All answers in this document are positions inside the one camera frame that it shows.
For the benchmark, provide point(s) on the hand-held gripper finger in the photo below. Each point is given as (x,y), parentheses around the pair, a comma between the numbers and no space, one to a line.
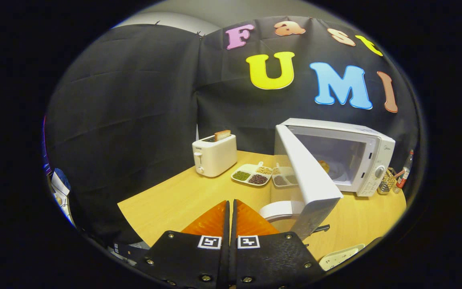
(226,228)
(234,228)

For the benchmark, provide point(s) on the white microwave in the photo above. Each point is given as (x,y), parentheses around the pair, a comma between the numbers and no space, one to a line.
(311,180)

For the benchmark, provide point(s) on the golden bread bun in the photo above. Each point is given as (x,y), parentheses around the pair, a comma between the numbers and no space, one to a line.
(324,165)

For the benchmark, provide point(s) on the white divided bean dish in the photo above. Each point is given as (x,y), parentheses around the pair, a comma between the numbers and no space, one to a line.
(251,174)

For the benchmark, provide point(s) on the white toaster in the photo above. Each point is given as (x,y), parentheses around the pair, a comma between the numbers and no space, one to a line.
(215,158)

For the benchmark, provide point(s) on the toast slice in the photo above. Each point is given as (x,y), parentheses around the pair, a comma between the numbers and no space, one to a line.
(222,135)

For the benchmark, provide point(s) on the pale green plate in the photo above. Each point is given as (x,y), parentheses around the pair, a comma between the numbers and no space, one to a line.
(341,257)

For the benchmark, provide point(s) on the white blue object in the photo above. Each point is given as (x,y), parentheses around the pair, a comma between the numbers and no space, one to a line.
(61,188)

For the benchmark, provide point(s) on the red white striped straw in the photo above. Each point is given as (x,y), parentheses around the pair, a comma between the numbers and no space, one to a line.
(399,174)

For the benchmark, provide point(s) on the clear plastic water bottle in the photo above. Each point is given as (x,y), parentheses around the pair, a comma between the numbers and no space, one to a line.
(405,172)

